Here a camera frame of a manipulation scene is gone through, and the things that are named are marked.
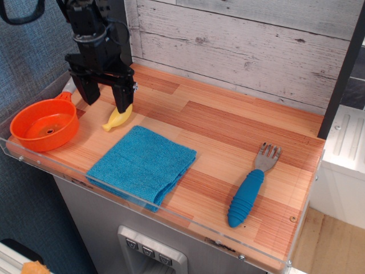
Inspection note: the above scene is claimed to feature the fork with blue handle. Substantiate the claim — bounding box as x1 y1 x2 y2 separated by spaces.
227 143 282 228

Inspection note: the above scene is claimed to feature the dark grey right post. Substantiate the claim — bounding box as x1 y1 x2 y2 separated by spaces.
317 1 364 140

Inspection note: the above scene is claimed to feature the folded blue cloth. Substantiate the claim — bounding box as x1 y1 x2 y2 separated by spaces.
87 126 197 212

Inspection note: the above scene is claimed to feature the yellow toy banana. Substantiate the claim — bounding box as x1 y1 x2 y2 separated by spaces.
102 104 133 132

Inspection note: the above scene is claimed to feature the dark grey post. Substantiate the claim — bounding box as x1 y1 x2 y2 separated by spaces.
108 0 132 66
317 1 364 140

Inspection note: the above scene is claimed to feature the grey toy fridge cabinet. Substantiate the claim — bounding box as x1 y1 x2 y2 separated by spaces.
55 177 263 273

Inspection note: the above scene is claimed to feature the clear acrylic table guard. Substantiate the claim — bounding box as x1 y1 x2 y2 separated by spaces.
5 63 325 273

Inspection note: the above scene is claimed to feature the orange pot with grey handle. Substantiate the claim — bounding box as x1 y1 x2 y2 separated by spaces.
10 78 79 152

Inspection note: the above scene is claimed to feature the white cabinet at right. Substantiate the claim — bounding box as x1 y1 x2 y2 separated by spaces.
310 106 364 228

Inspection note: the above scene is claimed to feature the dark grey left post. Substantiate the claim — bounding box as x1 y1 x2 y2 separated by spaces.
108 0 132 66

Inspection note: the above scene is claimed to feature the silver dispenser panel with buttons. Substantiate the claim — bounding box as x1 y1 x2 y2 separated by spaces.
117 225 188 273

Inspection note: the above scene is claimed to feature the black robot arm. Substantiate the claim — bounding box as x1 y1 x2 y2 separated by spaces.
58 1 137 114

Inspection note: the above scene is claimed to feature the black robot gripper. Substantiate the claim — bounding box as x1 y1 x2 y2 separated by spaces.
65 39 138 114

